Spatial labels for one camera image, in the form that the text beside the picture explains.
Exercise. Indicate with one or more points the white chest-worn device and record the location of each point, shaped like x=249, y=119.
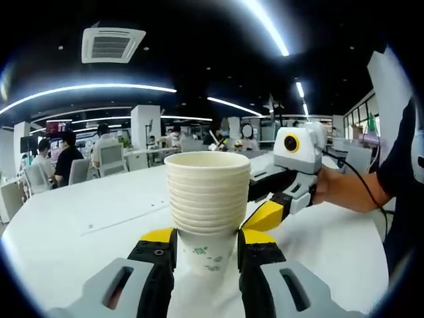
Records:
x=418, y=159

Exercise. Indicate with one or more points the stack of nested paper cups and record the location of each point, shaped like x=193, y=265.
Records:
x=207, y=198

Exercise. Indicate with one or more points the red wall screen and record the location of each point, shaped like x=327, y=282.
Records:
x=58, y=127

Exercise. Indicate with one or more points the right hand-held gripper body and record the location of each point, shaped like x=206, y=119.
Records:
x=304, y=155

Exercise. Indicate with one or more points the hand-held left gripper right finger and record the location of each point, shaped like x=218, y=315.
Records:
x=258, y=265

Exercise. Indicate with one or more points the white ceiling air vent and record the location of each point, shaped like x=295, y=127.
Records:
x=112, y=44

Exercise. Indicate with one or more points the white ceiling light strip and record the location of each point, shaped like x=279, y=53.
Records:
x=235, y=106
x=116, y=86
x=273, y=36
x=299, y=89

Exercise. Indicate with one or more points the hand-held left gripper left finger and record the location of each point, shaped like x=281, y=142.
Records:
x=155, y=265

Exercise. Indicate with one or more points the green potted plant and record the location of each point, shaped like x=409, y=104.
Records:
x=125, y=142

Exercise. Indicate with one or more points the purple object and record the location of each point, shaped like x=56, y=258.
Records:
x=371, y=139

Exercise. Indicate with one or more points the white table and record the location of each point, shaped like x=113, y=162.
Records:
x=49, y=225

